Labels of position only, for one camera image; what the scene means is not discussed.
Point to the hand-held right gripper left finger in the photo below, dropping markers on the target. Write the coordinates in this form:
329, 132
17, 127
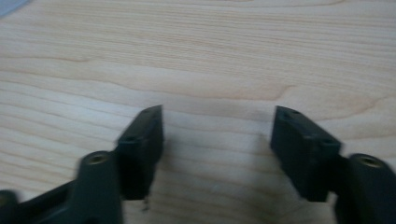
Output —
140, 149

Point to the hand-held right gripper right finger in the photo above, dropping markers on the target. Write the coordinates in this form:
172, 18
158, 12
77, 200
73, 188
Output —
303, 155

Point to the pale blue-grey flat object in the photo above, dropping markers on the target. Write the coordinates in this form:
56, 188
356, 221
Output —
9, 5

